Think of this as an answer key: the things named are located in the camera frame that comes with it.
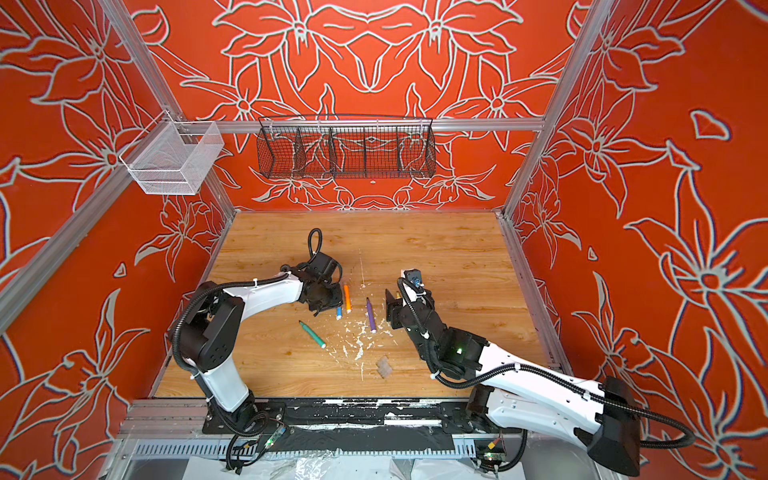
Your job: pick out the right aluminium frame post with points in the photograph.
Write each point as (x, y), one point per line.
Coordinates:
(581, 49)

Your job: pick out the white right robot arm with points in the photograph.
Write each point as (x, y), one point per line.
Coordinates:
(511, 392)

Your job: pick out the orange highlighter pen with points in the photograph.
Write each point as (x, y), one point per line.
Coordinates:
(347, 298)

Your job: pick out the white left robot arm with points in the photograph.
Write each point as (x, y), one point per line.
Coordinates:
(204, 337)

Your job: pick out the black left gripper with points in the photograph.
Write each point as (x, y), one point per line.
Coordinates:
(337, 299)

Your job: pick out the aluminium corner frame post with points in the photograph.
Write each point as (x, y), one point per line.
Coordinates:
(170, 110)

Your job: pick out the white mesh basket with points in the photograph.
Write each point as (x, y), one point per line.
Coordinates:
(168, 161)

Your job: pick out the purple highlighter pen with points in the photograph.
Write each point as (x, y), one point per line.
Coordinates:
(371, 316)

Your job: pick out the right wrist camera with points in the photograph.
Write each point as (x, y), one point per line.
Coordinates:
(414, 279)

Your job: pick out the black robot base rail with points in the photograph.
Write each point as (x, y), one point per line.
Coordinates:
(370, 424)

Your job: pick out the green highlighter pen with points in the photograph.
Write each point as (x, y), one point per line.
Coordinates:
(313, 335)

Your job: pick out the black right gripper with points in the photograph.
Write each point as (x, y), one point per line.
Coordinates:
(394, 310)

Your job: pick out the black wire basket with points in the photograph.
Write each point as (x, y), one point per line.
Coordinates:
(351, 147)

